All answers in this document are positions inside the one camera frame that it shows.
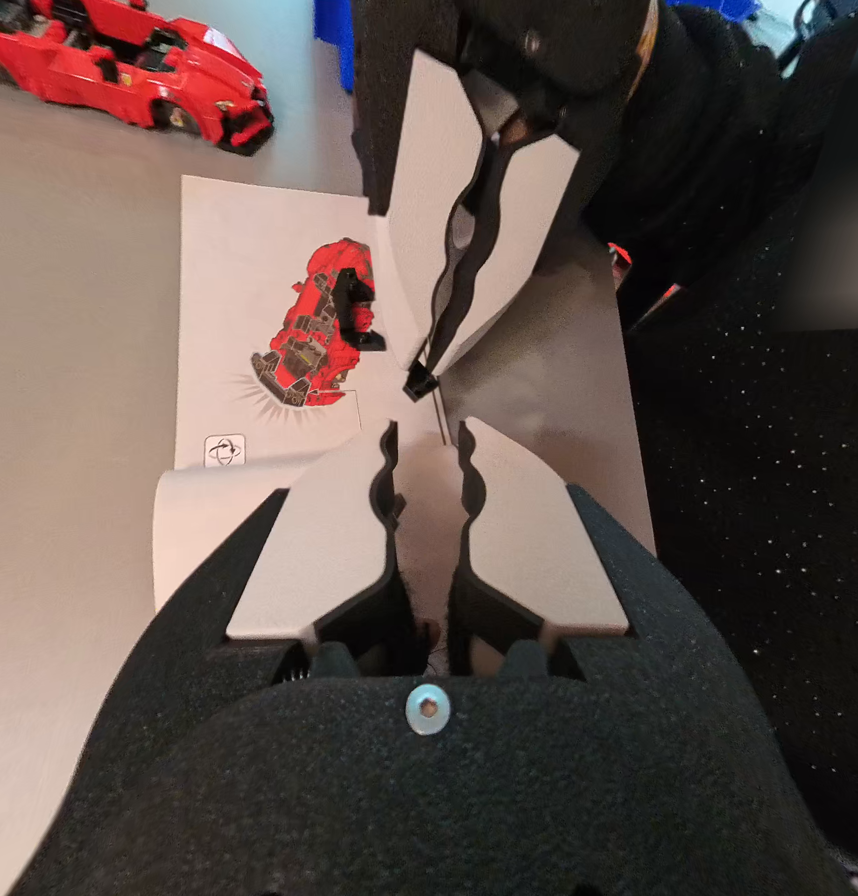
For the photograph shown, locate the black lego arch piece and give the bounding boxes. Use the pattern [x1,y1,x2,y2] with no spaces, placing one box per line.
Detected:
[333,268,389,352]

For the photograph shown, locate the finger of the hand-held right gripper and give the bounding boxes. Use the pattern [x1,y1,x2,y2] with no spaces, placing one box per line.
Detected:
[429,133,583,379]
[387,49,487,372]

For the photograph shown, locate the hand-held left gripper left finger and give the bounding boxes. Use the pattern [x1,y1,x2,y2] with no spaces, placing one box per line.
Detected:
[226,420,402,641]

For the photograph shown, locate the small black lego slope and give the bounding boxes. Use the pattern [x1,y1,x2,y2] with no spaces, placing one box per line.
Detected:
[402,359,442,402]

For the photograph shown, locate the red lego car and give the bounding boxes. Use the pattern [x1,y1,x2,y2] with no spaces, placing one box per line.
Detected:
[0,0,276,156]

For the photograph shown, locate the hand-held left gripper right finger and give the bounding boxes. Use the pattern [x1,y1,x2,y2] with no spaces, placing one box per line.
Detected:
[457,418,629,638]

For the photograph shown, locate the lego instruction booklet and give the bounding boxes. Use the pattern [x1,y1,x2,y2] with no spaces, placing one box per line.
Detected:
[152,175,657,617]

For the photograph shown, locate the gold bangle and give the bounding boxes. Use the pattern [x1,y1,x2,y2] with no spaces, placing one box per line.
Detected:
[626,0,662,99]

